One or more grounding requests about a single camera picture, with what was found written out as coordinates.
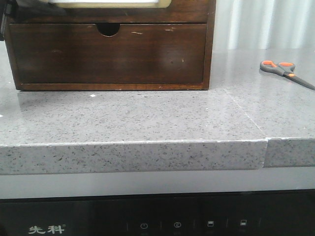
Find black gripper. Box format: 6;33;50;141
0;0;12;41

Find black appliance control panel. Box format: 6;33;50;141
0;190;315;236

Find grey orange scissors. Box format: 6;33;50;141
260;60;315;90

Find dark wooden drawer cabinet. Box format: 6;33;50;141
3;0;216;91

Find white pleated curtain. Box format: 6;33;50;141
214;0;315;52

